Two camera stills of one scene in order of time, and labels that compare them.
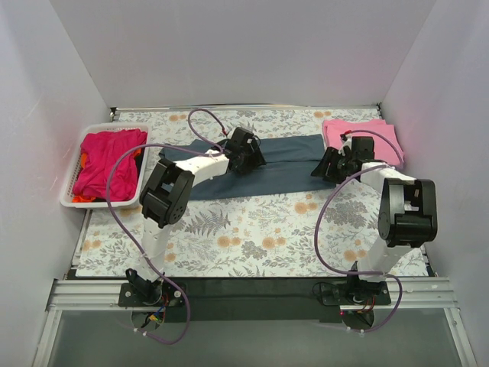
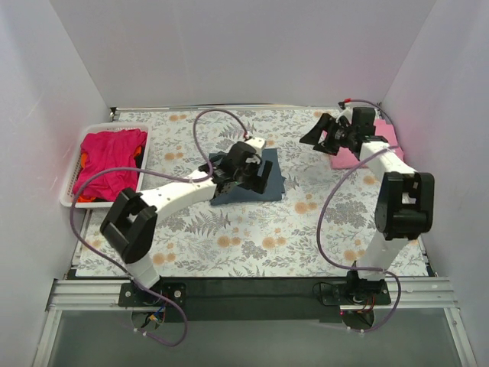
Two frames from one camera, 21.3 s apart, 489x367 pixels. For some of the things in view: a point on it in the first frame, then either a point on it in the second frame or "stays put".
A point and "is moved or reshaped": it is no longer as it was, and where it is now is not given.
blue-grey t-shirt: (289, 160) is moved or reshaped
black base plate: (257, 300) stays put
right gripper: (328, 168) -> (327, 134)
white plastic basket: (66, 198) stays put
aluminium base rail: (416, 294) stays put
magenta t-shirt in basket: (102, 147) stays put
